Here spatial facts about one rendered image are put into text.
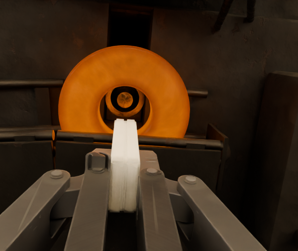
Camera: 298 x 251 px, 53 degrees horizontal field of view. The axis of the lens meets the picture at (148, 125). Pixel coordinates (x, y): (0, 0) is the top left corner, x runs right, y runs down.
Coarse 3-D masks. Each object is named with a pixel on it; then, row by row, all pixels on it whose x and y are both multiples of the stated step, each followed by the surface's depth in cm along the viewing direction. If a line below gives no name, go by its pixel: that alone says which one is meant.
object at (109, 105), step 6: (138, 90) 46; (108, 96) 46; (108, 102) 46; (108, 108) 46; (114, 108) 47; (138, 108) 47; (108, 114) 47; (114, 114) 47; (120, 114) 47; (126, 114) 47; (132, 114) 47; (138, 114) 47; (114, 120) 47; (126, 120) 47; (138, 120) 48
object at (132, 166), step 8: (128, 120) 21; (128, 128) 20; (136, 128) 20; (128, 136) 18; (136, 136) 19; (128, 144) 17; (136, 144) 17; (128, 152) 16; (136, 152) 16; (128, 160) 15; (136, 160) 15; (128, 168) 15; (136, 168) 15; (128, 176) 15; (136, 176) 15; (128, 184) 15; (136, 184) 15; (128, 192) 15; (136, 192) 16; (128, 200) 16; (128, 208) 16
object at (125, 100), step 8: (120, 88) 45; (128, 88) 45; (112, 96) 45; (120, 96) 44; (128, 96) 44; (136, 96) 46; (112, 104) 46; (120, 104) 45; (128, 104) 45; (136, 104) 46
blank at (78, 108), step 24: (120, 48) 34; (72, 72) 34; (96, 72) 34; (120, 72) 34; (144, 72) 35; (168, 72) 35; (72, 96) 35; (96, 96) 35; (168, 96) 36; (72, 120) 35; (96, 120) 36; (168, 120) 36
